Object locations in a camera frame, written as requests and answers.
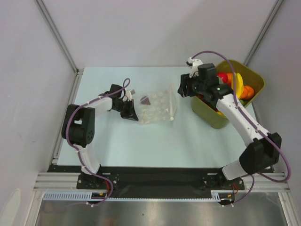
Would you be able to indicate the yellow fake banana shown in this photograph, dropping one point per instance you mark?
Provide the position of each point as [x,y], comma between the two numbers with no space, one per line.
[239,85]

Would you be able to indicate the red fake apple in bin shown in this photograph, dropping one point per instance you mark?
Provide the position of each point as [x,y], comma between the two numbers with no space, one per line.
[223,76]

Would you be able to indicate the left aluminium corner post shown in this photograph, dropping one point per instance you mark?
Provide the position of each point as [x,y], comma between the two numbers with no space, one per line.
[56,34]

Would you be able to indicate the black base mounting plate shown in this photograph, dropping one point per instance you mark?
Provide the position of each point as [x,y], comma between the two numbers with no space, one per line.
[144,170]

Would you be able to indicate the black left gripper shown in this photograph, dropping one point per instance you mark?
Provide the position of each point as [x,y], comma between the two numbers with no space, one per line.
[127,109]

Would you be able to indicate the orange fake tangerine front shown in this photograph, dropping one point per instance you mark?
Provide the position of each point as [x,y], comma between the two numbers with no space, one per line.
[246,93]

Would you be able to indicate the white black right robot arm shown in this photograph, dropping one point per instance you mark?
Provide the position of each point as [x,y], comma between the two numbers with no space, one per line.
[261,146]

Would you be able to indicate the orange fake tangerine right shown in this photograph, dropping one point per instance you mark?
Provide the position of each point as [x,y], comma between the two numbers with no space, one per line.
[250,94]

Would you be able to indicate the aluminium corner post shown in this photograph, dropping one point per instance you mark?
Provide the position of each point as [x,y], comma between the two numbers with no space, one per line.
[264,30]
[56,34]

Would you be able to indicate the clear zip top bag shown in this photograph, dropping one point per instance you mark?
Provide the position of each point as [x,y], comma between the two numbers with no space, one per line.
[163,106]

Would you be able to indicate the white slotted cable duct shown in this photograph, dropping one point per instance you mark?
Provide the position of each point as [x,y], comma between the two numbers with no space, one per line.
[207,196]

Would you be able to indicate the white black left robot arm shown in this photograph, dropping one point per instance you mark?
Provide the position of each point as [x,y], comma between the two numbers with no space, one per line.
[79,123]

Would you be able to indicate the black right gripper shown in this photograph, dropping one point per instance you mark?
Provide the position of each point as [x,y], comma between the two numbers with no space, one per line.
[188,84]

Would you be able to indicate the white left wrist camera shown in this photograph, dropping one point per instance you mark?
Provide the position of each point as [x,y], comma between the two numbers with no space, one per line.
[129,94]

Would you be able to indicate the orange fake tangerine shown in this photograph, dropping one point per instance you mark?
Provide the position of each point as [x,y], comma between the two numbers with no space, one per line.
[250,94]
[246,93]

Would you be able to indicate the right aluminium corner post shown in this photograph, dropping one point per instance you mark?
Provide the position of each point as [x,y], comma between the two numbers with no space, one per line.
[264,30]

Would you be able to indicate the aluminium front frame rail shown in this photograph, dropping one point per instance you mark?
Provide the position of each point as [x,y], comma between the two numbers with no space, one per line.
[58,181]

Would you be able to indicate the orange fake orange rear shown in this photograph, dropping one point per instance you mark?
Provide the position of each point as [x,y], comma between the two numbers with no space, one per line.
[230,77]

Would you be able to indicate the green fake lime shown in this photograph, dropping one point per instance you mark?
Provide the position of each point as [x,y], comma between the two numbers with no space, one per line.
[242,102]

